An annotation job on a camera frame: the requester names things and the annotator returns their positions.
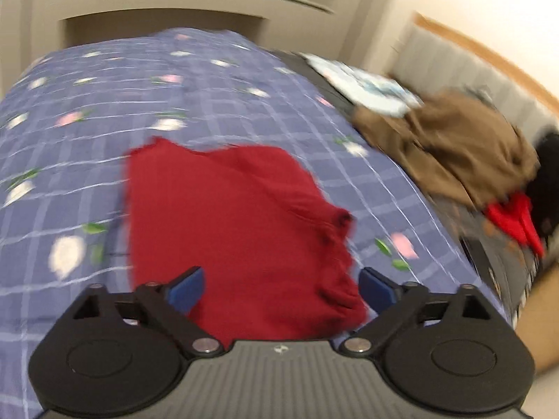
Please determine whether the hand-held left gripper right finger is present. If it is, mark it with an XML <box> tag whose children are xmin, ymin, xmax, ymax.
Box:
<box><xmin>342</xmin><ymin>267</ymin><xmax>493</xmax><ymax>357</ymax></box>

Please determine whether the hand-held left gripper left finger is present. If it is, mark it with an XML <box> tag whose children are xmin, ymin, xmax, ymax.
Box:
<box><xmin>70</xmin><ymin>266</ymin><xmax>225</xmax><ymax>357</ymax></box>

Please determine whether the red knit garment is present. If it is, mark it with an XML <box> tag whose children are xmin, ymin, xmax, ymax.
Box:
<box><xmin>123</xmin><ymin>137</ymin><xmax>370</xmax><ymax>341</ymax></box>

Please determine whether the dark grey printed cloth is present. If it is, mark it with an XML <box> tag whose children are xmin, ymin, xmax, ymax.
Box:
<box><xmin>430</xmin><ymin>196</ymin><xmax>553</xmax><ymax>330</ymax></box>

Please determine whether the small bright red cloth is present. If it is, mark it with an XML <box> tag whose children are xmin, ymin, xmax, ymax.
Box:
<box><xmin>484</xmin><ymin>192</ymin><xmax>547</xmax><ymax>259</ymax></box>

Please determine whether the brown garment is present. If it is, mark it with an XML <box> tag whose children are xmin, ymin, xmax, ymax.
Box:
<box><xmin>350</xmin><ymin>91</ymin><xmax>542</xmax><ymax>212</ymax></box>

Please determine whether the blue plaid floral bedsheet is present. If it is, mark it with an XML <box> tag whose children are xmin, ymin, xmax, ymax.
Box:
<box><xmin>0</xmin><ymin>27</ymin><xmax>514</xmax><ymax>419</ymax></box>

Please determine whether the light blue printed cloth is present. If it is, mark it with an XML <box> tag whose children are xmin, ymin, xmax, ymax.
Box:
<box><xmin>301</xmin><ymin>52</ymin><xmax>425</xmax><ymax>118</ymax></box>

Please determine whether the black fuzzy item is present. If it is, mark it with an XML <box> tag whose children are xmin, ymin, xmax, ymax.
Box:
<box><xmin>523</xmin><ymin>127</ymin><xmax>559</xmax><ymax>249</ymax></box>

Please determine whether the white ribbed panel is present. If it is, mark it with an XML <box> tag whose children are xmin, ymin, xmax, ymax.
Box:
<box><xmin>383</xmin><ymin>22</ymin><xmax>559</xmax><ymax>140</ymax></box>

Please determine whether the cream bed end board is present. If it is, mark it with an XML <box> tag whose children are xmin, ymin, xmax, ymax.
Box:
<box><xmin>48</xmin><ymin>0</ymin><xmax>335</xmax><ymax>49</ymax></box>

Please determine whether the wooden frame rail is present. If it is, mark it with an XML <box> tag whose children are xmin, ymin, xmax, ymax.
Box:
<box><xmin>412</xmin><ymin>11</ymin><xmax>559</xmax><ymax>106</ymax></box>

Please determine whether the grey vertical wall strip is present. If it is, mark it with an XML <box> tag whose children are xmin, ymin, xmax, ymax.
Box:
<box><xmin>347</xmin><ymin>0</ymin><xmax>378</xmax><ymax>64</ymax></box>

